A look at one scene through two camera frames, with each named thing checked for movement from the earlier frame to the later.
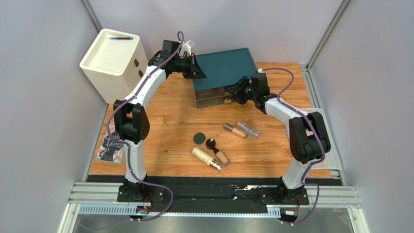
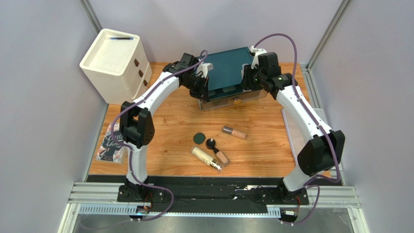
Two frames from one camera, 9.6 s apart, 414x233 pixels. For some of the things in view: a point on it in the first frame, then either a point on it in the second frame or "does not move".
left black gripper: (199, 74) to (203, 93)
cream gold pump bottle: (207, 159) does not move
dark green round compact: (199, 138) does not move
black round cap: (210, 143) does not move
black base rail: (214, 194) does not move
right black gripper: (241, 89) to (247, 77)
